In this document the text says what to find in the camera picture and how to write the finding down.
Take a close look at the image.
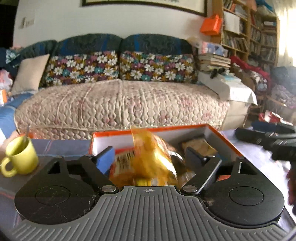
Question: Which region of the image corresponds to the floral cushion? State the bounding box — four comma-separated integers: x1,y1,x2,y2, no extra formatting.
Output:
41,51,119,87
119,51,197,83

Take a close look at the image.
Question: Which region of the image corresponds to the left floral cushion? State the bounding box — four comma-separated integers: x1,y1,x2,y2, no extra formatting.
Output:
41,51,119,87

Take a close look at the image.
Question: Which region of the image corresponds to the golden biscuit pack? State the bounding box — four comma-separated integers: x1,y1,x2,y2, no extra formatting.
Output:
181,138,218,156

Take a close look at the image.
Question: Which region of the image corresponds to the stack of books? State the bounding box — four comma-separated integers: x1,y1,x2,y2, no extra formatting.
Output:
196,53,231,72

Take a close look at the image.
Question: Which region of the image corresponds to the framed wall picture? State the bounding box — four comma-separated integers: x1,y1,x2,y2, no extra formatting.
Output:
81,0,207,17

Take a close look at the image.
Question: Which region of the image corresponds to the orange paper bag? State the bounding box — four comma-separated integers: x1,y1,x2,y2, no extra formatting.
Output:
200,14,223,36

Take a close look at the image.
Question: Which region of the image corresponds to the orange cardboard box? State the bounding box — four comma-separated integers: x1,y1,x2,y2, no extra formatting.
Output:
89,124,241,189

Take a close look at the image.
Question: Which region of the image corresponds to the right floral cushion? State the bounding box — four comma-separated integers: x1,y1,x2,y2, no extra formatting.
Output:
119,51,197,83

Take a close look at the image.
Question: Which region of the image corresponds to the quilted sofa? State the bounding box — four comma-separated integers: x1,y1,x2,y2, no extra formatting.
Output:
14,33,258,141

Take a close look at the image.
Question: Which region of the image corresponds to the yellow-green mug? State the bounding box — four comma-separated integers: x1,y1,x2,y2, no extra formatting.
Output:
1,137,39,178

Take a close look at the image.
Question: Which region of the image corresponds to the beige plain pillow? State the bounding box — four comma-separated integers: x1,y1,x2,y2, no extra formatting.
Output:
11,54,50,95

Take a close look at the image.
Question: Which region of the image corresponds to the yellow chips bag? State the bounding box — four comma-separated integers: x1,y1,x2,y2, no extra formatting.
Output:
109,128,180,189

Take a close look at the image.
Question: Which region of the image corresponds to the wooden bookshelf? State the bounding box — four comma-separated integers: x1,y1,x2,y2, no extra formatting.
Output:
211,1,280,72

